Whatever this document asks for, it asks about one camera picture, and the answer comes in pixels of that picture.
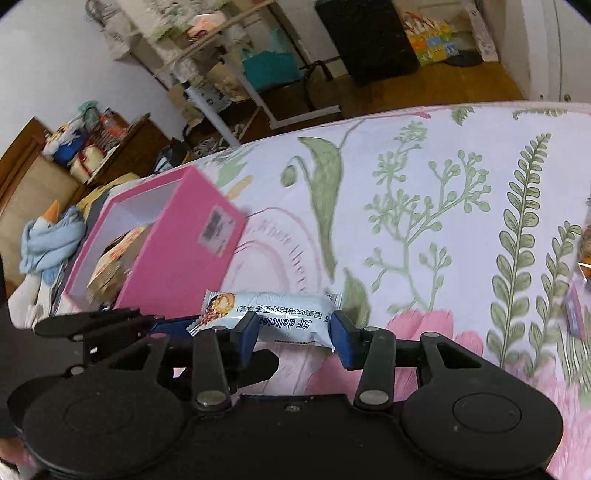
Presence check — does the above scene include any white patterned long box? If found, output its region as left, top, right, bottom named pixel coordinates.
left=466, top=0, right=499, bottom=63

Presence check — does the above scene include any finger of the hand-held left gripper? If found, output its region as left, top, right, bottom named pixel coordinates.
left=230, top=348, right=280, bottom=394
left=33, top=307, right=202, bottom=356

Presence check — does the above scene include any orange white snack packet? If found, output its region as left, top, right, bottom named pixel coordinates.
left=102, top=224, right=153, bottom=268

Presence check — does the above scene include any beige snack packet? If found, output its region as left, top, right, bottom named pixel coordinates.
left=87, top=256, right=131, bottom=308

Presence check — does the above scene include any black cabinet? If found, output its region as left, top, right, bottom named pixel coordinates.
left=315, top=0, right=420, bottom=86

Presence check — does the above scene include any floral bed sheet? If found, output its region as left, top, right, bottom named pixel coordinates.
left=83, top=100, right=591, bottom=480

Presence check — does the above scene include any dark bag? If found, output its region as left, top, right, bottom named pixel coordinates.
left=154, top=138, right=192, bottom=174

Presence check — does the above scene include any white cloth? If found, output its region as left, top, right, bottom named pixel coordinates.
left=7, top=272, right=65, bottom=328

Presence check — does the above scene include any wooden cabinet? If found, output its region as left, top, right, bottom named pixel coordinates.
left=0, top=113, right=171, bottom=222

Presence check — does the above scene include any blue white stuffed toy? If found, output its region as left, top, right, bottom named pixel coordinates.
left=44, top=120, right=88, bottom=163

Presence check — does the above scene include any purple snack packet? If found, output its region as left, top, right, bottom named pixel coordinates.
left=564, top=281, right=591, bottom=340

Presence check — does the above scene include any teal bag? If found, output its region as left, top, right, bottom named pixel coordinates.
left=240, top=48, right=303, bottom=93

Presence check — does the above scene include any blue plush toy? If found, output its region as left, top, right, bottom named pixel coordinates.
left=19, top=199, right=88, bottom=282

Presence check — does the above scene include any pink cardboard box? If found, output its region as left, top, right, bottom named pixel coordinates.
left=62, top=165, right=249, bottom=319

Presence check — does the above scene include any light blue snack packet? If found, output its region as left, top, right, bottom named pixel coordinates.
left=187, top=291, right=342, bottom=354

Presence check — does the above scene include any colourful printed box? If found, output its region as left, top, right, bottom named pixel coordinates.
left=402, top=11, right=462, bottom=68

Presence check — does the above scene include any white tote bag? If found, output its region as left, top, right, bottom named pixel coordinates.
left=99, top=14, right=139, bottom=61

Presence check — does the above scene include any cream box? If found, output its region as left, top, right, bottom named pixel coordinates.
left=69, top=144, right=106, bottom=183

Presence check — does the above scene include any brown paper bag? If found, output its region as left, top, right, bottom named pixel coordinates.
left=205, top=62, right=252, bottom=102

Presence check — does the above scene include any beige cushion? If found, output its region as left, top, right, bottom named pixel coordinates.
left=76, top=173, right=139, bottom=213

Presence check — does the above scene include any white cabinet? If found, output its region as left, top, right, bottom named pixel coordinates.
left=522, top=0, right=591, bottom=104

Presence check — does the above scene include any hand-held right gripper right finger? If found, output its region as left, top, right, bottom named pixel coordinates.
left=331, top=310, right=482, bottom=411

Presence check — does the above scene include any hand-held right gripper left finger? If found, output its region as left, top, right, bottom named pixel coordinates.
left=110, top=313, right=260, bottom=412

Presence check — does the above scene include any white blue printed bag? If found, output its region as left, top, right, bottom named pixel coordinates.
left=185, top=85, right=232, bottom=123

